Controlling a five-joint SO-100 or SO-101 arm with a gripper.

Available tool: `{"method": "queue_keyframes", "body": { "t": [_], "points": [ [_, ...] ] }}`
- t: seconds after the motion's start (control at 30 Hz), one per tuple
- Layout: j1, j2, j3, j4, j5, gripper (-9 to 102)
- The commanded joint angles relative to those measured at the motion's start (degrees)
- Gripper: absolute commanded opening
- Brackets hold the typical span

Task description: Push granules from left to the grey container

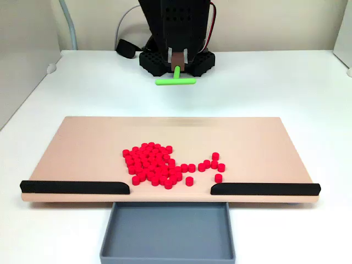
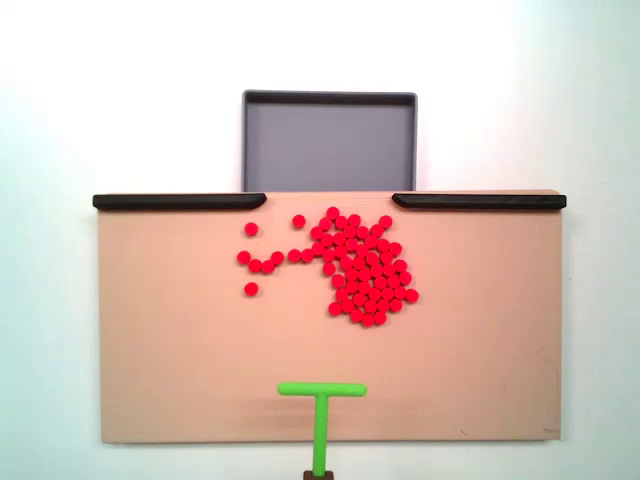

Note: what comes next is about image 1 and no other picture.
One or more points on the green T-shaped pusher tool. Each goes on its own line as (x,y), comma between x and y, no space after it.
(176,81)

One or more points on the pile of red granules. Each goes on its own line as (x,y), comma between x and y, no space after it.
(148,165)

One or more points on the red cylindrical granule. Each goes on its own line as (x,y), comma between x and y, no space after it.
(221,167)
(201,167)
(218,178)
(184,167)
(215,156)
(189,181)
(191,167)
(214,164)
(206,163)

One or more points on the grey rectangular container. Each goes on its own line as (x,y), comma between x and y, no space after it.
(167,231)

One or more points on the pale grey bent tube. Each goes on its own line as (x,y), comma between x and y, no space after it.
(70,24)

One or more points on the small white plastic foot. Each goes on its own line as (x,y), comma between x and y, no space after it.
(50,68)
(349,72)

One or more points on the beige flat board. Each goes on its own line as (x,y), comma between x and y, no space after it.
(82,151)

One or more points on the black edge rail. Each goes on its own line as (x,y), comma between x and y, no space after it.
(264,189)
(74,187)

